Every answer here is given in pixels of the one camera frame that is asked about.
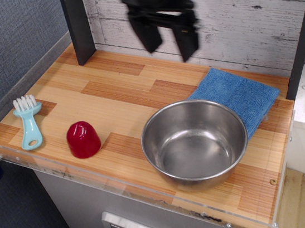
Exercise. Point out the light blue scrub brush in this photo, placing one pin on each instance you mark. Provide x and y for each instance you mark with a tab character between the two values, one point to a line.
26	107

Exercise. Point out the dark gray post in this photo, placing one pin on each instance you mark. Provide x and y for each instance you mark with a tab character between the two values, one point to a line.
298	65
79	29

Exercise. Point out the blue microfiber cloth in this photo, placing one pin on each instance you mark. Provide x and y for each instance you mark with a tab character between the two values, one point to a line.
249	99

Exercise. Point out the dark gray left post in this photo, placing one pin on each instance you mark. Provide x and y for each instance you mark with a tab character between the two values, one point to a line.
79	29

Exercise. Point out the gray metal cabinet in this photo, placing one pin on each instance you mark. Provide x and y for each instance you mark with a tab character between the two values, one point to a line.
91	201

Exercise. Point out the clear acrylic guard rail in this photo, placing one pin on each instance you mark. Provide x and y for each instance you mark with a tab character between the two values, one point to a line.
116	94

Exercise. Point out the dark gray right post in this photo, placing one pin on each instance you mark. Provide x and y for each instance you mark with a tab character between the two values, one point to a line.
298	65

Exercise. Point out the stainless steel bowl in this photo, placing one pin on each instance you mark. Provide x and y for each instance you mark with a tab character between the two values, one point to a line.
194	144

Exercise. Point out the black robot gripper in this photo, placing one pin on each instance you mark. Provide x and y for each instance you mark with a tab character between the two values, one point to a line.
146	16

